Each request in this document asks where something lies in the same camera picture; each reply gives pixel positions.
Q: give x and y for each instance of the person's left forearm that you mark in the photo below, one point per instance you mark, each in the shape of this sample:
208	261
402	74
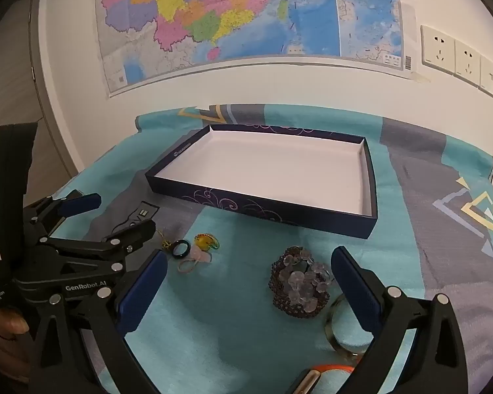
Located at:
4	357

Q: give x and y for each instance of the colourful wall map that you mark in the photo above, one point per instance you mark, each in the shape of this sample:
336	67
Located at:
230	8

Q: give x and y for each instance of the teal grey printed blanket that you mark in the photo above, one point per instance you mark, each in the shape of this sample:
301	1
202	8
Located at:
394	213

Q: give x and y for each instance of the tortoiseshell bangle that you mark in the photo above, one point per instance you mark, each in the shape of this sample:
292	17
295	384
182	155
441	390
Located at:
328	328

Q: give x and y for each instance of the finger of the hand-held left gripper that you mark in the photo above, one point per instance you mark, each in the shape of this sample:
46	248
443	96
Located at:
82	202
135	234

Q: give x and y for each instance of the person's left hand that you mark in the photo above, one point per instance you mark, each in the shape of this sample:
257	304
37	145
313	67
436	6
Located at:
10	322

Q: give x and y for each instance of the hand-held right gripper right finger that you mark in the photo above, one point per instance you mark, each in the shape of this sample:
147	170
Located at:
355	291

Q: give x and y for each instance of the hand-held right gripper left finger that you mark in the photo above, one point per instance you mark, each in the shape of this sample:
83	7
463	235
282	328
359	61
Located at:
141	291

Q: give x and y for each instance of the clear tape strip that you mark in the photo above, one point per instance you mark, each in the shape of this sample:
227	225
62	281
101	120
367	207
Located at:
421	77

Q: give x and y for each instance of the dark blue shallow box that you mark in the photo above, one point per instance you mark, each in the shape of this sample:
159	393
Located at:
271	164

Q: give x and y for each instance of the grey door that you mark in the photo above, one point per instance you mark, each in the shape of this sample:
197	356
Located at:
8	90

